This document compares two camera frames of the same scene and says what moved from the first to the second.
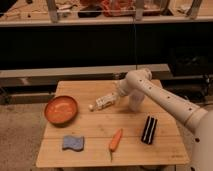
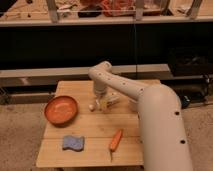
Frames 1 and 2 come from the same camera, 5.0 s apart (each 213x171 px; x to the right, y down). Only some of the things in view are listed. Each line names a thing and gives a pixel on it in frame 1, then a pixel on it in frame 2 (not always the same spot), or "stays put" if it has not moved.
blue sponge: (76, 143) stays put
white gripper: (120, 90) -> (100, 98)
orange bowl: (61, 110) stays put
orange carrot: (115, 141) stays put
